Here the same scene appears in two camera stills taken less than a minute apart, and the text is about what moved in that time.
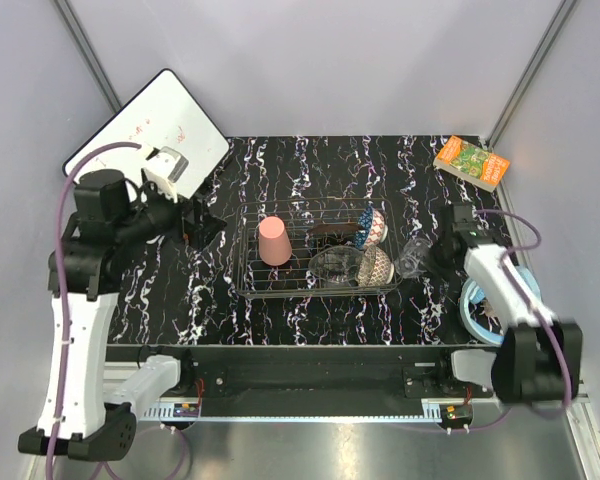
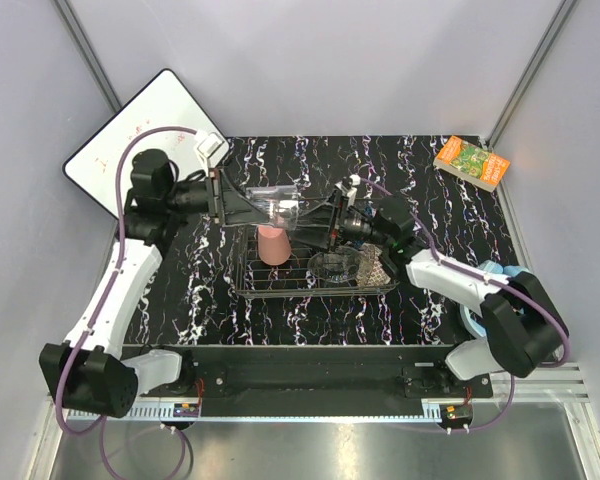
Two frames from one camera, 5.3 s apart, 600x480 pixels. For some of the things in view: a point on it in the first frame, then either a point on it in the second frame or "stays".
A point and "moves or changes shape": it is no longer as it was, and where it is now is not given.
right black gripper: x=440 y=240 to x=317 y=234
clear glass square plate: x=338 y=264 stays
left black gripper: x=185 y=226 to x=237 y=207
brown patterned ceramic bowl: x=375 y=269 stays
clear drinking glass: x=409 y=263 moves or changes shape
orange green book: x=471 y=163 stays
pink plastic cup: x=274 y=246 stays
